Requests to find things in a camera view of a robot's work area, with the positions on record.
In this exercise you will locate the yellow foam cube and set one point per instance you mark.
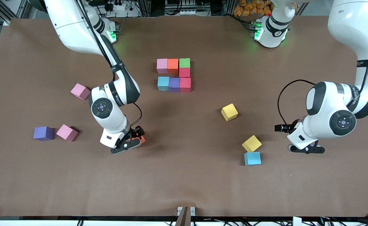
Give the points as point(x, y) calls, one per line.
point(251, 143)
point(229, 111)

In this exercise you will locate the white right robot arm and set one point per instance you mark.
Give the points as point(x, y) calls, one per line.
point(77, 31)

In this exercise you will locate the green foam cube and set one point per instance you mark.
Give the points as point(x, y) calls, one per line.
point(184, 62)

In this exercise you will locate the red foam cube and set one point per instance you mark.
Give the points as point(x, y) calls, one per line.
point(184, 72)
point(185, 84)

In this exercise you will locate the white power strip with plugs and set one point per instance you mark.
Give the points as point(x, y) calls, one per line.
point(121, 7)

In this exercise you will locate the orange foam cube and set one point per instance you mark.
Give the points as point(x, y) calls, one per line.
point(142, 140)
point(172, 66)

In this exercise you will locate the pink foam cube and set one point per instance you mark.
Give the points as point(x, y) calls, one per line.
point(80, 91)
point(67, 132)
point(162, 66)

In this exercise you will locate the purple foam cube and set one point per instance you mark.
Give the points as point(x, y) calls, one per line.
point(174, 84)
point(43, 133)

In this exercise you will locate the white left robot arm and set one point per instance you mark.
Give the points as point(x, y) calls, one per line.
point(328, 106)

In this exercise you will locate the metal table clamp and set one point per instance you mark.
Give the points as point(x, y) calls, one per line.
point(185, 216)

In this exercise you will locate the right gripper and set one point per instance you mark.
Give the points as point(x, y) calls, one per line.
point(137, 132)

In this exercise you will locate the blue foam cube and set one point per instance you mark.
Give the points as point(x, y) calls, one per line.
point(252, 158)
point(163, 83)

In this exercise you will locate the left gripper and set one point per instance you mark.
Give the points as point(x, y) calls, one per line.
point(292, 126)

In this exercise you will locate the pile of orange packets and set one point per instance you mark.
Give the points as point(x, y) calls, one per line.
point(250, 7)

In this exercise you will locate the brown table mat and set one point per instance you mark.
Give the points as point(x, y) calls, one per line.
point(184, 175)

